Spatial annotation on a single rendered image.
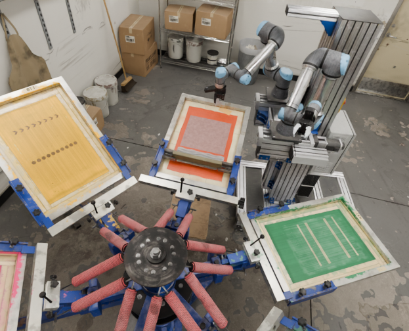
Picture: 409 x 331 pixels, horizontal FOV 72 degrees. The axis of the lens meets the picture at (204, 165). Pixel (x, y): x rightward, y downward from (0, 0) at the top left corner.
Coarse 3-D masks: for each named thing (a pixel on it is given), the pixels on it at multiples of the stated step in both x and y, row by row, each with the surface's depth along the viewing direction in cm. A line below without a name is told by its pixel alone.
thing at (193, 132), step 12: (192, 108) 230; (192, 120) 225; (204, 120) 225; (180, 132) 219; (192, 132) 219; (204, 132) 219; (180, 144) 214; (192, 144) 214; (168, 168) 204; (180, 168) 204; (192, 168) 204
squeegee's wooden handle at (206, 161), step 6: (174, 150) 199; (174, 156) 201; (180, 156) 198; (186, 156) 197; (192, 156) 197; (198, 156) 197; (192, 162) 202; (198, 162) 199; (204, 162) 197; (210, 162) 195; (216, 162) 195; (222, 162) 197
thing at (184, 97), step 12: (192, 96) 232; (180, 108) 226; (228, 108) 230; (240, 108) 227; (168, 132) 215; (240, 132) 216; (168, 144) 212; (240, 144) 210; (168, 180) 198; (180, 180) 196; (192, 180) 196
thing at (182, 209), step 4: (180, 200) 183; (184, 200) 183; (180, 204) 182; (184, 204) 182; (180, 208) 180; (184, 208) 181; (176, 212) 179; (180, 212) 179; (184, 212) 179; (176, 216) 179; (180, 216) 178; (184, 216) 179
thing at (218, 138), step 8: (216, 112) 229; (216, 120) 225; (224, 120) 225; (232, 120) 225; (208, 128) 221; (216, 128) 221; (224, 128) 221; (232, 128) 222; (208, 136) 218; (216, 136) 218; (224, 136) 218; (232, 136) 218; (208, 144) 214; (216, 144) 214; (224, 144) 214; (208, 152) 211; (216, 152) 211; (224, 152) 211; (224, 160) 208; (200, 168) 204; (224, 168) 204; (200, 176) 201; (208, 176) 201; (216, 176) 201
